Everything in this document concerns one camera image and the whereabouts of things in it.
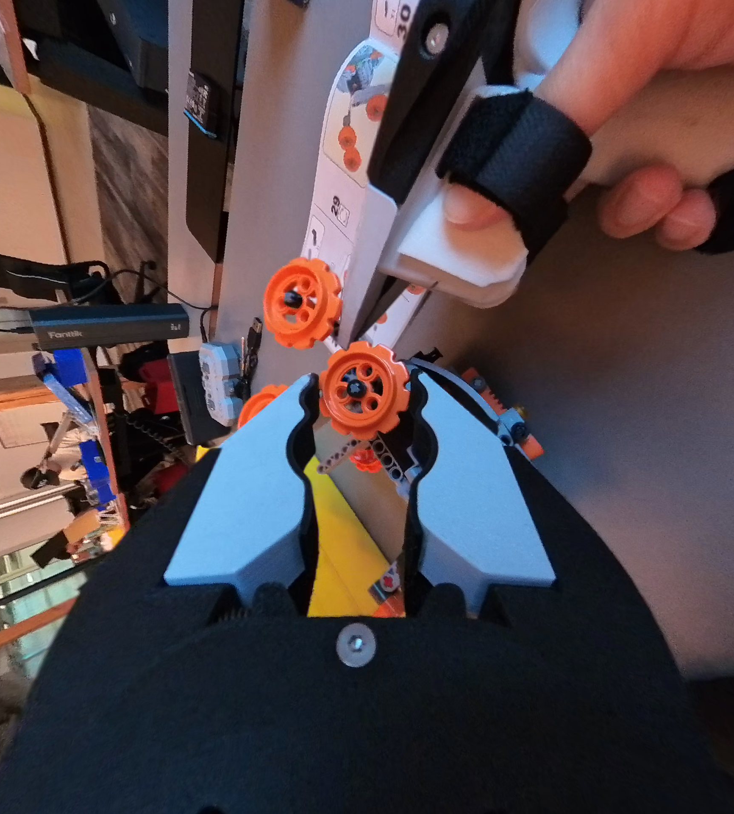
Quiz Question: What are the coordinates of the black bar-shaped device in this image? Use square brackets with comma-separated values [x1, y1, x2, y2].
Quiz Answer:
[27, 302, 191, 351]

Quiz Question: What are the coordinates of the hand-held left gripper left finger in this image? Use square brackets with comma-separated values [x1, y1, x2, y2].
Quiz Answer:
[164, 374, 322, 616]

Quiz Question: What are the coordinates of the grey orange brick robot model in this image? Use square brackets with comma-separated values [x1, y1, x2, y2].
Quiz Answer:
[238, 346, 546, 621]

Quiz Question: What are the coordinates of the person's right hand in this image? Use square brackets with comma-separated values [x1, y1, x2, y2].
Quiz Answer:
[443, 0, 734, 252]

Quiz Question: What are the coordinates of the black usb cable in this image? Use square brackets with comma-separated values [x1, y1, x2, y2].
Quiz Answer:
[236, 317, 265, 395]

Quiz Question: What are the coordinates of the open white instruction booklet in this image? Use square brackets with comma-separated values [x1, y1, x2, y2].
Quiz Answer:
[300, 0, 434, 357]

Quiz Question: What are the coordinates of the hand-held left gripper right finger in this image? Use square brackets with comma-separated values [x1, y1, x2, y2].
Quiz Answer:
[403, 368, 559, 618]

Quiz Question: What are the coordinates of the black case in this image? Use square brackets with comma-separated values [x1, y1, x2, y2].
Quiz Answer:
[167, 350, 231, 447]

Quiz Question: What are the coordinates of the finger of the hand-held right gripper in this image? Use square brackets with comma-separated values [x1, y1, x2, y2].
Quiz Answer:
[338, 183, 406, 349]

